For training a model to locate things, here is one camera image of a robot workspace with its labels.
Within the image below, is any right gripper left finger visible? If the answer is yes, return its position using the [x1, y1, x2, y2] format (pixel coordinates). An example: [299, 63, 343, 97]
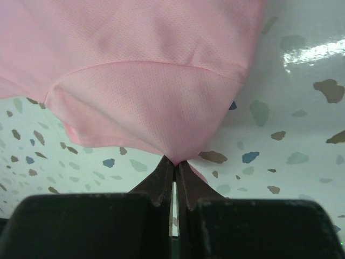
[1, 158, 174, 258]

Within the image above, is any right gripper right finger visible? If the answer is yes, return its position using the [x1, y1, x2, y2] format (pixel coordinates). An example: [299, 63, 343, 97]
[175, 162, 344, 258]

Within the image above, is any pink t-shirt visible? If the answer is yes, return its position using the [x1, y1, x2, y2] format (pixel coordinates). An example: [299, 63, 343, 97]
[0, 0, 266, 184]

